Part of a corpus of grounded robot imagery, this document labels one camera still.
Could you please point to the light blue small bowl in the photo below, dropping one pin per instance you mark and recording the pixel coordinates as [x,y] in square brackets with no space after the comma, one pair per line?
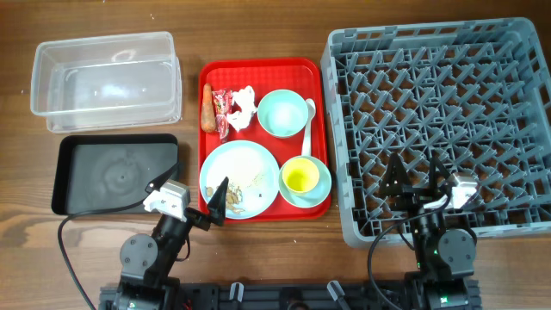
[316,196]

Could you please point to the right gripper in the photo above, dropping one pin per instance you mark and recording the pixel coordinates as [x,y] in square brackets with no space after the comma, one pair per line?
[402,187]

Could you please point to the grey dishwasher rack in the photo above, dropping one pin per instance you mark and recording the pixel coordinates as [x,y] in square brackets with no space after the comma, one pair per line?
[474,94]

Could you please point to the white tissue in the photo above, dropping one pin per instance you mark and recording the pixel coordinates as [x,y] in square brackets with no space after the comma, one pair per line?
[244,99]

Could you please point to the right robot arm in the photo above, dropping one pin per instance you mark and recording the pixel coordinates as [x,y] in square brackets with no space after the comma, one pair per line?
[445,255]

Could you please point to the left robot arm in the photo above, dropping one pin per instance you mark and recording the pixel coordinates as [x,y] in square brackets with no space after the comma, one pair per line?
[147,259]

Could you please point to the mint green bowl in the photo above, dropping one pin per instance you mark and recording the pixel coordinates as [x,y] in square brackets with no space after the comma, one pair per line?
[282,113]

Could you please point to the food scraps and rice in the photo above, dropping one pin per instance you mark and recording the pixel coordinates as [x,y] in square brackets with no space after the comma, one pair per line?
[233,198]

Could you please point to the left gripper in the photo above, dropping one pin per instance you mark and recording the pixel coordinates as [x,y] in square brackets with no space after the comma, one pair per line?
[216,210]

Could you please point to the red serving tray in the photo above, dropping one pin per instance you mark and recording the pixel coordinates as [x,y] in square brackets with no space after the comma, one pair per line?
[300,75]

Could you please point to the yellow cup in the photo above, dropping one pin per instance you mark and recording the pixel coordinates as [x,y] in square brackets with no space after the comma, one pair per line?
[300,175]

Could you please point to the clear plastic bin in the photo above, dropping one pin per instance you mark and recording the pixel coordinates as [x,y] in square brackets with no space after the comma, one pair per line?
[107,82]

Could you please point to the black plastic tray bin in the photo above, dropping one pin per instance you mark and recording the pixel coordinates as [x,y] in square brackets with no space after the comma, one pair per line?
[97,172]

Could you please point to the light blue plate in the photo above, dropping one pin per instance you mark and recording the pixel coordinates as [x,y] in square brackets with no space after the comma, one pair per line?
[249,166]

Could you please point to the orange carrot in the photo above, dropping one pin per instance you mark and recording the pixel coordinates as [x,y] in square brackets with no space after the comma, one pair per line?
[208,120]

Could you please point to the red snack wrapper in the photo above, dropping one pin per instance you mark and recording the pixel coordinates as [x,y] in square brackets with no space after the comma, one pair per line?
[223,107]

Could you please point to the white plastic spoon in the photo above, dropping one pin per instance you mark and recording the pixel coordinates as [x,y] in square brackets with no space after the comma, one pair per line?
[306,149]

